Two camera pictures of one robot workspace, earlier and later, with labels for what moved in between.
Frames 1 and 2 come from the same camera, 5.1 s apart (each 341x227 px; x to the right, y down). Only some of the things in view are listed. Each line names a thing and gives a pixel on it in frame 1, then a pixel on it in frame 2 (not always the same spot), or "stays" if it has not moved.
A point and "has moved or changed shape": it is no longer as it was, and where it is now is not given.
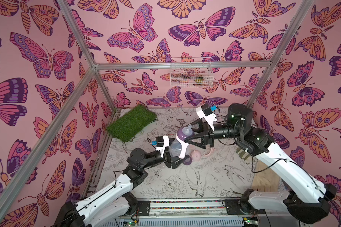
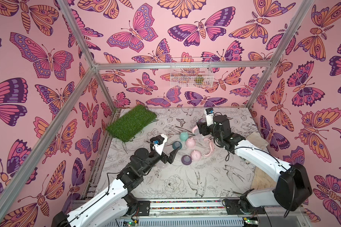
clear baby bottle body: (175, 148) has moved or changed shape
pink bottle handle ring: (211, 150) stays
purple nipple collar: (183, 132) has moved or changed shape
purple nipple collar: (188, 161) stays
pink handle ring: (183, 148) has moved or changed shape
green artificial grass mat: (131, 122) stays
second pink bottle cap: (195, 155) stays
